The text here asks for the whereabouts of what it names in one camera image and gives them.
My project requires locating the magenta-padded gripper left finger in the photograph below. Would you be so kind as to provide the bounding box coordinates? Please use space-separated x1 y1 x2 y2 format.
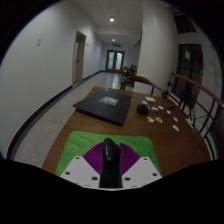
60 142 105 188

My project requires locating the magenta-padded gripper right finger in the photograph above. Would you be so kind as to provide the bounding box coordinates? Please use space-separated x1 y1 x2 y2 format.
118 143 163 189

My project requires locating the black computer mouse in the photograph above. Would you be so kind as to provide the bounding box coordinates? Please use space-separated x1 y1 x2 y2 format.
99 137 124 189

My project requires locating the green mouse pad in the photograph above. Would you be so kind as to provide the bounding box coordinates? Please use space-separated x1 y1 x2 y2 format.
54 130 163 178

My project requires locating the small black box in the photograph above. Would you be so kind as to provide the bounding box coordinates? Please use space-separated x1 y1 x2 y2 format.
136 103 150 116

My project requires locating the black closed laptop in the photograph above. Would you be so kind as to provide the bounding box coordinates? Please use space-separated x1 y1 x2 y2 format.
72 89 134 127

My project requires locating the white notepad with pen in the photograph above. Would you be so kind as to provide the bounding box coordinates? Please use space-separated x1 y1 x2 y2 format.
184 118 198 129

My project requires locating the wooden armchair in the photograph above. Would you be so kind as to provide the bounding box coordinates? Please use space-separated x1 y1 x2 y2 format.
119 75 169 99

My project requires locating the black railing with wooden handrail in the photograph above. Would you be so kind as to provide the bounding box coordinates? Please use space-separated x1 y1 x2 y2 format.
168 71 224 158

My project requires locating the distant wooden chair group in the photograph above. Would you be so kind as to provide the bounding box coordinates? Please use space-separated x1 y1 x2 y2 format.
121 64 138 78

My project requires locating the tall dark window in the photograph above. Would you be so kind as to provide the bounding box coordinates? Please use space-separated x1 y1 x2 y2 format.
173 43 204 108

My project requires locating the open side doorway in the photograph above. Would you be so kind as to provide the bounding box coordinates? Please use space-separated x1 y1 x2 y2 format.
72 29 88 86

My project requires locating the glass double door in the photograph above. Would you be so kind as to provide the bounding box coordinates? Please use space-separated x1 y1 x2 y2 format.
105 49 126 72

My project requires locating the small dark transom window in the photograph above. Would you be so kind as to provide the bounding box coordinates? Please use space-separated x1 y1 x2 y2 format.
173 13 198 34

